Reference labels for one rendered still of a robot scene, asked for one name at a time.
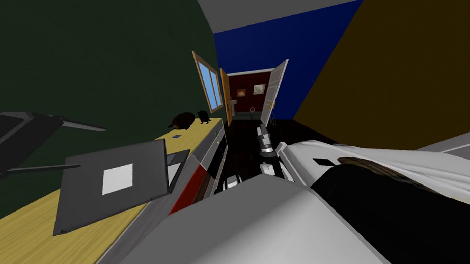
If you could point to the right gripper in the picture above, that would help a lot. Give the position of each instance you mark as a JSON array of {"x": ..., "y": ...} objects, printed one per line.
[{"x": 264, "y": 136}]

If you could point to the white door leaf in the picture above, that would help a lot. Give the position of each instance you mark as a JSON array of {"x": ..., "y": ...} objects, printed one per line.
[{"x": 273, "y": 91}]

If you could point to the orange door leaf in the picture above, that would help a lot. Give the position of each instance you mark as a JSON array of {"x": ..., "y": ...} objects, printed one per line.
[{"x": 226, "y": 97}]

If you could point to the small black object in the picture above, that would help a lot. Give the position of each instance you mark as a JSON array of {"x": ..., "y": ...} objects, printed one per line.
[{"x": 204, "y": 116}]

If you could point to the wooden framed window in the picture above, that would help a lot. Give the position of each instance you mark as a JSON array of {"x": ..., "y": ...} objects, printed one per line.
[{"x": 210, "y": 83}]

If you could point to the dark brown round object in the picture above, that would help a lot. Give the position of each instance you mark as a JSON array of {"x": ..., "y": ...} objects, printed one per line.
[{"x": 183, "y": 121}]

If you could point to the small blue flat object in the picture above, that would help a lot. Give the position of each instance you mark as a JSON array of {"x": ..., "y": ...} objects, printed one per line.
[{"x": 176, "y": 136}]

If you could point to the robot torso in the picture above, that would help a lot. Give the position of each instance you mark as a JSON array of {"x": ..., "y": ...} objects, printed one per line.
[{"x": 241, "y": 238}]

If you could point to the grey open laptop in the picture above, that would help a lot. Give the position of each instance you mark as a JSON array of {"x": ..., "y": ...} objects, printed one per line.
[{"x": 100, "y": 197}]

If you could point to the yellow wooden desk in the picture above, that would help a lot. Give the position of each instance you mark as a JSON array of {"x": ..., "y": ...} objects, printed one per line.
[{"x": 18, "y": 255}]

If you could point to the pale wall picture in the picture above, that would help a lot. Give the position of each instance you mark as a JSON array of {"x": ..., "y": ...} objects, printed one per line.
[{"x": 259, "y": 89}]

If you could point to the orange wall picture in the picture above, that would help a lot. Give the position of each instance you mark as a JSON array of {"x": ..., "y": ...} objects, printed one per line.
[{"x": 241, "y": 93}]

